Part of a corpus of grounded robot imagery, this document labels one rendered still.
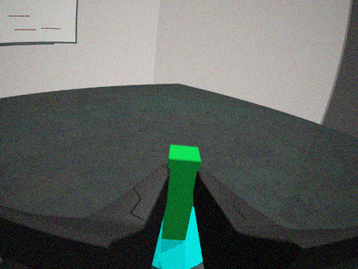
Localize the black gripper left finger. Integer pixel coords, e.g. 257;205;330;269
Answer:
0;164;170;269

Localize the green rectangular post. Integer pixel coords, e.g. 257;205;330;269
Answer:
162;144;201;240

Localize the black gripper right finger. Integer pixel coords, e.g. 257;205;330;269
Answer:
193;167;358;269

